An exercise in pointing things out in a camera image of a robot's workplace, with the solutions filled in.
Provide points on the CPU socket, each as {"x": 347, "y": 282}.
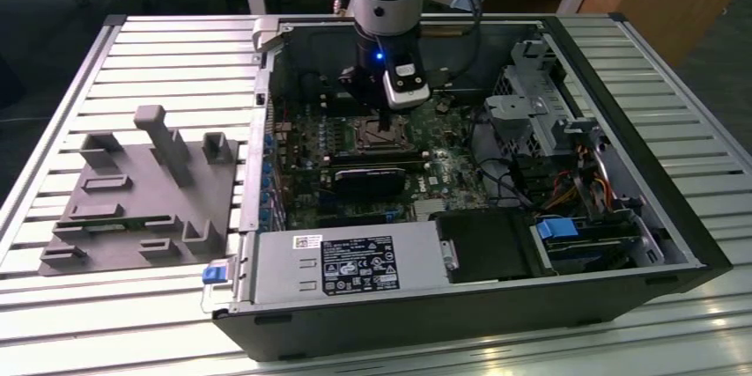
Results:
{"x": 376, "y": 149}

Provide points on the green motherboard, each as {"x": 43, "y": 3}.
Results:
{"x": 452, "y": 182}

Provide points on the silver chipset heatsink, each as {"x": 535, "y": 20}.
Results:
{"x": 432, "y": 208}

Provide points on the blue expansion slot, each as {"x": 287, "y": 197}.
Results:
{"x": 388, "y": 217}

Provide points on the blue plastic latch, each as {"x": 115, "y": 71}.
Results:
{"x": 215, "y": 274}

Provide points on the black graphics card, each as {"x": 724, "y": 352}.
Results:
{"x": 367, "y": 184}

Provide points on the silver metal disk bay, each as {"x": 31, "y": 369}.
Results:
{"x": 523, "y": 105}

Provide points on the silver-topped CPU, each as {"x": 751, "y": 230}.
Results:
{"x": 371, "y": 133}

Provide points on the hard disk in blue carrier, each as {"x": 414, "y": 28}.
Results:
{"x": 556, "y": 228}

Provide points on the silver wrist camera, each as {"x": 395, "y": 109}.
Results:
{"x": 406, "y": 94}

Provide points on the grey parts rack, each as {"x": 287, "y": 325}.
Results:
{"x": 147, "y": 200}

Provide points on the black drive box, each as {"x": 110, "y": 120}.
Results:
{"x": 487, "y": 244}

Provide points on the silver power supply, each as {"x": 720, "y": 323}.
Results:
{"x": 282, "y": 270}

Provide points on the black PC case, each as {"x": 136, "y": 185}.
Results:
{"x": 411, "y": 332}

